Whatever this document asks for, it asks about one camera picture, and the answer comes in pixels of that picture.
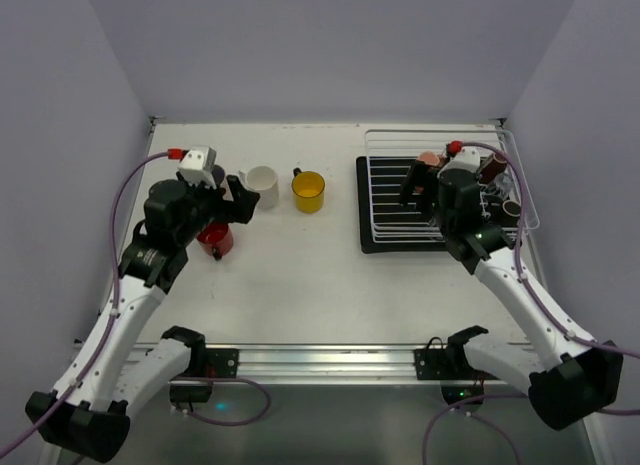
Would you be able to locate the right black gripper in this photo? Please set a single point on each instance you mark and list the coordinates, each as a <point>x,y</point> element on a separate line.
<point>422,183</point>

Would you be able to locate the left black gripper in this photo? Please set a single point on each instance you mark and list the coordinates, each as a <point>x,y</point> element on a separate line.
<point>226,203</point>

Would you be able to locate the salmon pink mug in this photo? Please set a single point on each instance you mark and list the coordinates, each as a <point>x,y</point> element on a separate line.
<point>433,162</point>

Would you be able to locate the white faceted mug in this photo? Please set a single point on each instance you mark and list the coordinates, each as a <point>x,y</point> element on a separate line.
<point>264,181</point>

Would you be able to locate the pale pink mug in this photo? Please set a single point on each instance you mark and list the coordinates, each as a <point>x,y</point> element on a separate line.
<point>219,176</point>

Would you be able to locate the red mug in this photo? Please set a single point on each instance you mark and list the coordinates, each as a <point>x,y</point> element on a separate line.
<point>216,240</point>

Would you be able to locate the yellow mug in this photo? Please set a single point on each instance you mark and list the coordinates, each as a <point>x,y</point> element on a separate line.
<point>308,189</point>

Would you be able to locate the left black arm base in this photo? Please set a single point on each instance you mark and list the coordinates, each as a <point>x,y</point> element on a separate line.
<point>185,389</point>

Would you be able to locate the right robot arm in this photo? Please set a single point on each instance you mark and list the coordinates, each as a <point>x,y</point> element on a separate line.
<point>568,375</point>

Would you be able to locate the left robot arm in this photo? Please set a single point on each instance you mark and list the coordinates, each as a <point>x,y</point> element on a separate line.
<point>90,408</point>

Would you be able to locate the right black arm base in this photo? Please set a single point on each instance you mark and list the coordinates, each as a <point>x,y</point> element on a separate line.
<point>440,365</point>

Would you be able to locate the black drain tray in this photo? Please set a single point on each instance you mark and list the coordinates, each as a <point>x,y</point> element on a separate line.
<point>387,226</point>

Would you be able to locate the dark brown cup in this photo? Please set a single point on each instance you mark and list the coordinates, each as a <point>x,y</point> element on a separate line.
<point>491,167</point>

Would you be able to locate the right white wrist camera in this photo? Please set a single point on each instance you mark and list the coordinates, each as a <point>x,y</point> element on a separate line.
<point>467,159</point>

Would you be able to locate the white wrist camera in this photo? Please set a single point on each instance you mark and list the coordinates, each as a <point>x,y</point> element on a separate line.
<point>197,166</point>
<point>467,159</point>

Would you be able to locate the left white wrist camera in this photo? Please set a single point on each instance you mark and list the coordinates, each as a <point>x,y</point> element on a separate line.
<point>197,166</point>

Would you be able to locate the white wire dish rack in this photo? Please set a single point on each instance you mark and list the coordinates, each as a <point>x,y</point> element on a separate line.
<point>448,142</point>

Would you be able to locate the aluminium mounting rail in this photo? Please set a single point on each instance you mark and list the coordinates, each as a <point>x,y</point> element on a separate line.
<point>332,365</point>

